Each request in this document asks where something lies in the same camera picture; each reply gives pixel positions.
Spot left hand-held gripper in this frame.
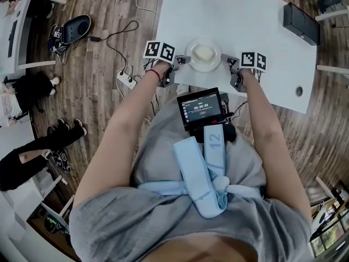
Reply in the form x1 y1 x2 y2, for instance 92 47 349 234
143 40 191 88

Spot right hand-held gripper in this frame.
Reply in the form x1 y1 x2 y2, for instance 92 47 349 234
220 52 267 92

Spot white round plate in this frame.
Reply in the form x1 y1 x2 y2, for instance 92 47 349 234
184 38 223 73

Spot person's right forearm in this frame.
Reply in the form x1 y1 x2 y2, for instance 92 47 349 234
241 68 284 152

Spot person's left forearm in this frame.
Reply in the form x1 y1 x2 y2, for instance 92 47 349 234
107 63 171 147

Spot white rectangular table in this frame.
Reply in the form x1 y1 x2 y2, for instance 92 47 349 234
154 0 318 116

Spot black screen device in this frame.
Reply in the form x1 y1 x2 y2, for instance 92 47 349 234
176 87 226 132

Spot white power strip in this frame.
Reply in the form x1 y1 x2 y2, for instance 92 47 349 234
116 74 139 90

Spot black waist pouch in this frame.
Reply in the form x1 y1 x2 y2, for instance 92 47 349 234
196 123 237 144

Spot black rectangular box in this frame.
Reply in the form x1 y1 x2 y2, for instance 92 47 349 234
282 2 321 46

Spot grey shorts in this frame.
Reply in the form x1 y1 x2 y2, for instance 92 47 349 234
132 97 268 193

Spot spare gripper device bundle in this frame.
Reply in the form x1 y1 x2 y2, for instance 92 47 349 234
47 23 68 54

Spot white side table legs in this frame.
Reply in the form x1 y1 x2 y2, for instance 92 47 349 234
315 175 340 199

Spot black keyboard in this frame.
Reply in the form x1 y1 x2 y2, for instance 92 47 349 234
8 20 18 58

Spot grey shirt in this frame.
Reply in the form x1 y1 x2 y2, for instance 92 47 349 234
68 186 313 262

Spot white office desk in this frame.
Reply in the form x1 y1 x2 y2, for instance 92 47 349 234
0 0 68 74
0 168 76 229

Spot red string bracelet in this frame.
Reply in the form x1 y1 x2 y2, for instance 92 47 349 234
145 69 161 82

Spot black cable with adapter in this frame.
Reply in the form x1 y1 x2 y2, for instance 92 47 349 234
86 20 140 78

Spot light blue waist strap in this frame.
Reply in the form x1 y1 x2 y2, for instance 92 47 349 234
137 124 262 219

